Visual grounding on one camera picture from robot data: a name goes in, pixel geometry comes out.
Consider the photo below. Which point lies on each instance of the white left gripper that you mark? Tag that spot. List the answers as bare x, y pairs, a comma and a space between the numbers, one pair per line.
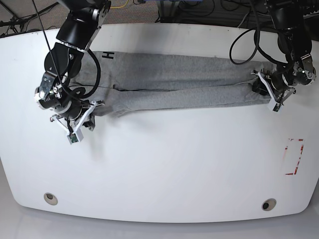
263, 86

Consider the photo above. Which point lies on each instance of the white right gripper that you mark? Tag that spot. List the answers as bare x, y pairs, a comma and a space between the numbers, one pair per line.
84, 118

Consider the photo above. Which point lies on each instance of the grey T-shirt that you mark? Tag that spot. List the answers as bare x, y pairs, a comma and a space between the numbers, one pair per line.
132, 82

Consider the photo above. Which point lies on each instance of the red tape rectangle marking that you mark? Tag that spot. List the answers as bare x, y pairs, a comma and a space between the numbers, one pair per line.
292, 155

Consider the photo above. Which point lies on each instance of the black tripod stand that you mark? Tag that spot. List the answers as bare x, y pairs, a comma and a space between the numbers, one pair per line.
19, 16

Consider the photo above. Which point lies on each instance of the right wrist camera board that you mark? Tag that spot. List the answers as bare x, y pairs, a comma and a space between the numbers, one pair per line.
72, 138

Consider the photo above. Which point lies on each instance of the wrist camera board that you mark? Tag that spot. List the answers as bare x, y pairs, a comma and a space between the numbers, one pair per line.
277, 107
72, 138

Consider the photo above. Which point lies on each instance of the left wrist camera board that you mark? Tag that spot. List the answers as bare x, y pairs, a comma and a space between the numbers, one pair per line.
277, 107

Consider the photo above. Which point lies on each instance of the left table cable grommet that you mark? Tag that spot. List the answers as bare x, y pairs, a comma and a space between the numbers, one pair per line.
50, 199

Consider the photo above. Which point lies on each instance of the table cable grommet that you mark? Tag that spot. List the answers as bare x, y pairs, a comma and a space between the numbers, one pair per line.
50, 199
269, 204

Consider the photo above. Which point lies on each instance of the right table cable grommet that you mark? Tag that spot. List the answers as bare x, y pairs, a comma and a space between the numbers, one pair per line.
269, 204

